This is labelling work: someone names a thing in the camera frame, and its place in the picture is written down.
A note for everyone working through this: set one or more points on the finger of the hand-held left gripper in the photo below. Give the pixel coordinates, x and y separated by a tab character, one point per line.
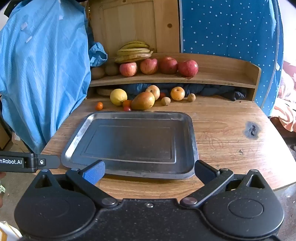
49	161

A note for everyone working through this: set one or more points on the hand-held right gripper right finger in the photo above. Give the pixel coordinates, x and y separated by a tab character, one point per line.
204	171

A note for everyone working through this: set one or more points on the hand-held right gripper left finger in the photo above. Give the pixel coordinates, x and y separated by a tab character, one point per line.
93	172

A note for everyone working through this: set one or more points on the metal tray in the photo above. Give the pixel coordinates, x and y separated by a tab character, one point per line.
129	139

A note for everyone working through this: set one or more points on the orange cherry tomato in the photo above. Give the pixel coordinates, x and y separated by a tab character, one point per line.
127	102
99	106

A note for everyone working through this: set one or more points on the small brown round fruit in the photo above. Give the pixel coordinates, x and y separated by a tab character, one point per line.
191	97
166	101

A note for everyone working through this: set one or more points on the yellow mango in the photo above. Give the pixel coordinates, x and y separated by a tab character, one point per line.
143	101

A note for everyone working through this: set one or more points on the cardboard box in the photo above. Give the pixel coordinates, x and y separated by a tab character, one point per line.
17	141

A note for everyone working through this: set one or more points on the red cherry tomato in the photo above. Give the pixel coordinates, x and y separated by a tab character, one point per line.
127	109

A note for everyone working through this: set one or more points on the yellow lemon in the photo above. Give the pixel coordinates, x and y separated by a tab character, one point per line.
118	97

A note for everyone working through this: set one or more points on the dark blue jacket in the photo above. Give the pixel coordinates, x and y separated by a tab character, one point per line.
208	89

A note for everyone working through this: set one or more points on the orange round fruit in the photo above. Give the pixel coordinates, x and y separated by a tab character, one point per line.
177	93

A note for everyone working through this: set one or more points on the light blue coat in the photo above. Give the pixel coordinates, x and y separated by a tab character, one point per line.
41	69

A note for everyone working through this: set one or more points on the pale yellow round fruit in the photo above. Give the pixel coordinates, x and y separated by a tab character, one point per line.
153	91

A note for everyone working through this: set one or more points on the wooden shelf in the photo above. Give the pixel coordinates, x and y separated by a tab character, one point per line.
219	74

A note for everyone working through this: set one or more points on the brown kiwi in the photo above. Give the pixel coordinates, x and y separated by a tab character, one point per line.
97	73
111	69

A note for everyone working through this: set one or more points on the pink patterned blanket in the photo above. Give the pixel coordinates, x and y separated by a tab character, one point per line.
285	104

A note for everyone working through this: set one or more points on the pale pink apple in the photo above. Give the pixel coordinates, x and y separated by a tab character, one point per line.
128	69

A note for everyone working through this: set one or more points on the dark red apple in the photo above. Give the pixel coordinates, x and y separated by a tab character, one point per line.
168	65

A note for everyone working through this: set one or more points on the light blue elastic cuffed sleeve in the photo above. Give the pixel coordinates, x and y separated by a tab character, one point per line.
98	54

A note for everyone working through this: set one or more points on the brown spotted banana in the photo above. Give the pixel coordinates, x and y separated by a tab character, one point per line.
133	58

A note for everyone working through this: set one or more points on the blue white-dotted cloth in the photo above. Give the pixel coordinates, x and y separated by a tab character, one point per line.
226	46

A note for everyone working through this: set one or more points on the yellow banana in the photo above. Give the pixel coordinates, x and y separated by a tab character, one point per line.
134	44
136	52

